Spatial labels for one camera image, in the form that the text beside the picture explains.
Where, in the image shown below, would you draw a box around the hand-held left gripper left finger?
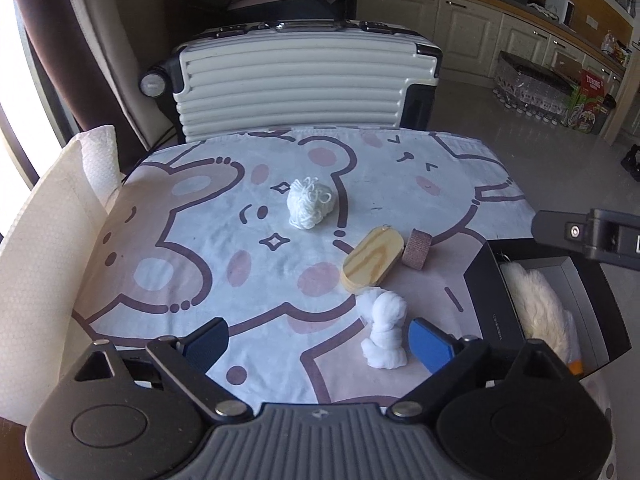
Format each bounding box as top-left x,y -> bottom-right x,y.
60,317 -> 256,421

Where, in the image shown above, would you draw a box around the pack of water bottles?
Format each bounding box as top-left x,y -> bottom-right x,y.
492,51 -> 581,128

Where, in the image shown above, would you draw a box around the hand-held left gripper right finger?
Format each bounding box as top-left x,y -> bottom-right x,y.
387,316 -> 573,420

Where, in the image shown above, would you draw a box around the white paper towel roll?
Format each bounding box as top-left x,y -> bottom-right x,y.
0,125 -> 126,413

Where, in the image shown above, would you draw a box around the brown bandage roll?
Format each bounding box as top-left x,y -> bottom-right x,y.
402,228 -> 434,271

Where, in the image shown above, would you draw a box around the black cardboard box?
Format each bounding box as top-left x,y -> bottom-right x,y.
463,240 -> 632,376

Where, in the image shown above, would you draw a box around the white yarn ball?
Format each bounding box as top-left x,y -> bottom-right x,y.
286,176 -> 335,231

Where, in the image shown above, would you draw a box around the snack packet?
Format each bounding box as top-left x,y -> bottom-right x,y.
602,32 -> 631,63

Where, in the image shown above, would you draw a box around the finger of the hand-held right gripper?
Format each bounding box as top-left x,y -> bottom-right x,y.
532,210 -> 593,253

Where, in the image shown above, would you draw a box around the white gauze bundle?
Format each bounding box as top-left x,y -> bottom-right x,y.
361,287 -> 408,371

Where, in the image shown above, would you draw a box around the white ribbed suitcase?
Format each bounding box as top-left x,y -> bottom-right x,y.
139,19 -> 443,143

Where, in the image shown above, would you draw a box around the cartoon bear printed bedsheet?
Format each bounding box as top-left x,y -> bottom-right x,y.
70,127 -> 616,480

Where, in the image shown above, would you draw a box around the cream plush toy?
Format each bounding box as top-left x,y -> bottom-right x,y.
502,262 -> 571,361

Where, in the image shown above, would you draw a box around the white toaster appliance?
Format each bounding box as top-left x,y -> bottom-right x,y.
544,0 -> 576,26

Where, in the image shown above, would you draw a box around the cream cabinet row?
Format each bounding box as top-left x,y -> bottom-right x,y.
357,0 -> 626,91

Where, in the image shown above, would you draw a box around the brown curtain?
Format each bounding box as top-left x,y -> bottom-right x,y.
10,0 -> 151,181

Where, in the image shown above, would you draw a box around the black shoes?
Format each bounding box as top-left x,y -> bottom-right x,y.
620,144 -> 640,181

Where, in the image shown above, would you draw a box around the oval wooden box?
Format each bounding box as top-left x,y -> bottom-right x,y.
341,226 -> 406,293

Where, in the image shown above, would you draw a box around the dark blue bag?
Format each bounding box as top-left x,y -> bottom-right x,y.
227,0 -> 341,23

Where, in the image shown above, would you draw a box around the red green snack box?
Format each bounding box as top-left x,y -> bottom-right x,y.
567,69 -> 613,135

